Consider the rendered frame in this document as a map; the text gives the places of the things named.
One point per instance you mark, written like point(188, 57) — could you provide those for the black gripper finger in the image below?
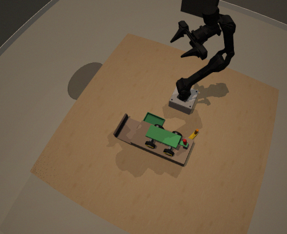
point(191, 52)
point(178, 34)

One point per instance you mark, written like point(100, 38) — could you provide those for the tan wooden ramp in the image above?
point(133, 132)

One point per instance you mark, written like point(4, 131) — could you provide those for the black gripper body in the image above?
point(197, 36)

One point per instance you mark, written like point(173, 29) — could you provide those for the green tray floor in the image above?
point(153, 120)

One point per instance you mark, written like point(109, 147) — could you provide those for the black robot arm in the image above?
point(211, 17)

